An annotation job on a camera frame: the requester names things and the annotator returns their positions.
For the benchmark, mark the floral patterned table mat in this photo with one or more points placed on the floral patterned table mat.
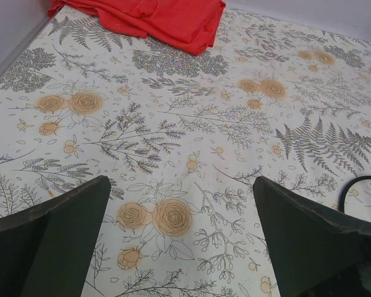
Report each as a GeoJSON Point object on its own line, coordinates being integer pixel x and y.
{"type": "Point", "coordinates": [182, 139]}

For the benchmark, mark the black wire hat stand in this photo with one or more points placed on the black wire hat stand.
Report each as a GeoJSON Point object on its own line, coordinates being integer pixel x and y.
{"type": "Point", "coordinates": [350, 190]}

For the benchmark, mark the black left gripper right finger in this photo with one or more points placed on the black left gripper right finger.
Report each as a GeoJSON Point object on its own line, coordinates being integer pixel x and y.
{"type": "Point", "coordinates": [314, 250]}

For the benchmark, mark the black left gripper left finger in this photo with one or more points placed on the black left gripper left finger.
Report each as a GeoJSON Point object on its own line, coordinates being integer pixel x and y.
{"type": "Point", "coordinates": [46, 250]}

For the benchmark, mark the red folded cloth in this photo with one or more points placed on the red folded cloth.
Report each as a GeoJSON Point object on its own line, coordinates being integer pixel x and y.
{"type": "Point", "coordinates": [187, 25]}

